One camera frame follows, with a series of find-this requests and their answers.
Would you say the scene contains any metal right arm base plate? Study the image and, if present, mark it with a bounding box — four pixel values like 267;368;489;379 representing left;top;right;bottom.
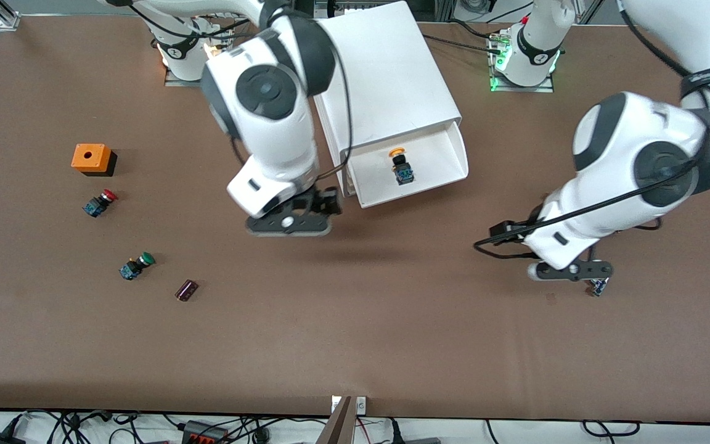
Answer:
164;37;208;88

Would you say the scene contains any black looped floor cable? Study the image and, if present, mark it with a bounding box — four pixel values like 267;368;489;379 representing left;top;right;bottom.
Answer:
582;420;641;438

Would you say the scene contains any white plastic drawer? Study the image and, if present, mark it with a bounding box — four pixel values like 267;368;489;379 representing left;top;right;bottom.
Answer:
348;120;470;209

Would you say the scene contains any green push button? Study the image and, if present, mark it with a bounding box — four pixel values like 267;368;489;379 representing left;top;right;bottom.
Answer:
119;252;156;281

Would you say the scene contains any grey slanted post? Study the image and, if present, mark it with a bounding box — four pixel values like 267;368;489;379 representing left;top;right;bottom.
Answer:
315;395;356;444

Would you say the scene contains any aluminium frame corner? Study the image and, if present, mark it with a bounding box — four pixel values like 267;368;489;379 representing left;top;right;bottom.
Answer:
0;0;22;31

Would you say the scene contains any orange box with hole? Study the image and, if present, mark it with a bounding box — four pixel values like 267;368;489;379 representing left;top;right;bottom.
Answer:
71;144;118;178

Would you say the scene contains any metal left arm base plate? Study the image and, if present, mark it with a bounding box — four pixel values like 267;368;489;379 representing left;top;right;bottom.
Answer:
489;31;557;94

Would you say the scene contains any black corrugated cable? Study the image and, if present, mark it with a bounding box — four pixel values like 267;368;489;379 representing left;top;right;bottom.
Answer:
423;20;505;55

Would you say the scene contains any white drawer cabinet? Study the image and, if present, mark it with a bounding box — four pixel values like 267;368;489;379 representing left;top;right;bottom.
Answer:
303;0;463;199

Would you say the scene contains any red push button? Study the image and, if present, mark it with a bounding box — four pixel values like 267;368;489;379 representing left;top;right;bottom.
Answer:
83;189;118;218

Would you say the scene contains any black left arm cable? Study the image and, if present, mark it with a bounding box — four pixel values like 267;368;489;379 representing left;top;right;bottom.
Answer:
473;0;710;260

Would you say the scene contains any yellow push button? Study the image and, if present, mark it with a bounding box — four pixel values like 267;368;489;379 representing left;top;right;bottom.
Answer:
388;147;416;186

